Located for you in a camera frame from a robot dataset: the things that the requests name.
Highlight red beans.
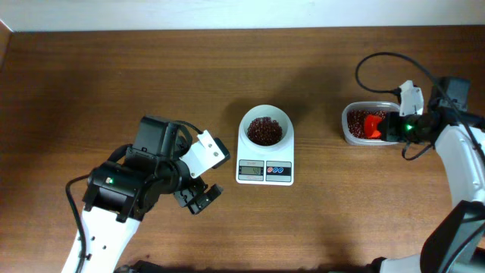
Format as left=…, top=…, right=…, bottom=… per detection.
left=247, top=110, right=387, bottom=146

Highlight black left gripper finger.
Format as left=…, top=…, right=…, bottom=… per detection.
left=189, top=184, right=224, bottom=215
left=174, top=180, right=208, bottom=208

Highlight clear plastic bean container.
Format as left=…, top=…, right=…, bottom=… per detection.
left=342, top=102, right=399, bottom=146

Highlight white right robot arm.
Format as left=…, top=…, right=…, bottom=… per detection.
left=364, top=77, right=484, bottom=272

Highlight white round bowl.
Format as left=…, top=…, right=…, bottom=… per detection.
left=239, top=105, right=294, bottom=149

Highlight red plastic measuring scoop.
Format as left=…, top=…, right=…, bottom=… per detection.
left=364, top=115, right=383, bottom=140

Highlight white digital kitchen scale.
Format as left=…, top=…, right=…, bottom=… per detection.
left=236, top=122, right=295, bottom=186

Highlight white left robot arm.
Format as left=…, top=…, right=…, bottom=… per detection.
left=63, top=116, right=230, bottom=272

